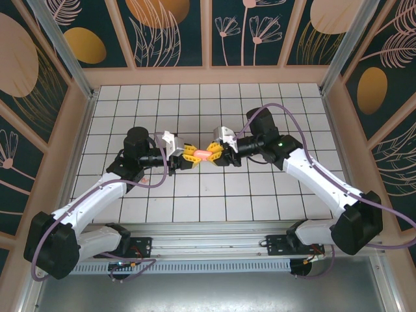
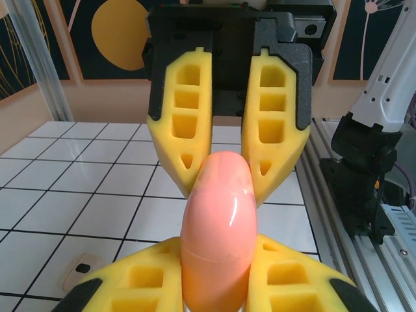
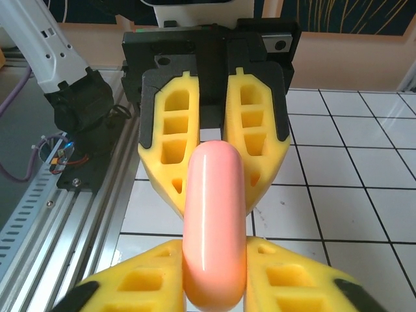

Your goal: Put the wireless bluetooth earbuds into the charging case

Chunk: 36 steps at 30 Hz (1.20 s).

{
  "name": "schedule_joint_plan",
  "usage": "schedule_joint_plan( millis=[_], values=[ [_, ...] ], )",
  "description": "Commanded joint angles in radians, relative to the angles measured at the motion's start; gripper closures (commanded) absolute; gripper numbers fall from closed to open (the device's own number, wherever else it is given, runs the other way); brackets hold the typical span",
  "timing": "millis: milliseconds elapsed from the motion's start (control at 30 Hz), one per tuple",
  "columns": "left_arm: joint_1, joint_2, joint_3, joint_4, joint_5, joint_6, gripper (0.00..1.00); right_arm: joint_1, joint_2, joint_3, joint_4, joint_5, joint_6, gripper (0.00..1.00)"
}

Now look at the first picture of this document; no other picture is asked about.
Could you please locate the pink earbud charging case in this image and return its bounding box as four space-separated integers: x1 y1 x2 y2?
194 148 214 161

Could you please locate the grey metal sheet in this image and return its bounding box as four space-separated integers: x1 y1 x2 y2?
32 272 389 312

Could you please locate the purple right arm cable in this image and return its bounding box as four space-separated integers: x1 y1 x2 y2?
232 103 416 280

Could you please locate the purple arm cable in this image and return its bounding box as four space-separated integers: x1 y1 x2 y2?
232 103 416 280
31 131 172 284

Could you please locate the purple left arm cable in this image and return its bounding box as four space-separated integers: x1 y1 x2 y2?
31 131 172 284

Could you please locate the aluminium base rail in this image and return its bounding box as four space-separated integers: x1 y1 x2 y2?
31 222 387 261

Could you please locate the white slotted cable duct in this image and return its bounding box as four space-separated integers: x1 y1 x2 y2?
45 259 292 274

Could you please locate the aluminium corner post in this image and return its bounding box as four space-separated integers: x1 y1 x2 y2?
320 0 380 95
27 0 98 100

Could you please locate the orange wire yellow connector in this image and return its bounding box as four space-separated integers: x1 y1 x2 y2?
304 248 326 265
128 246 146 270

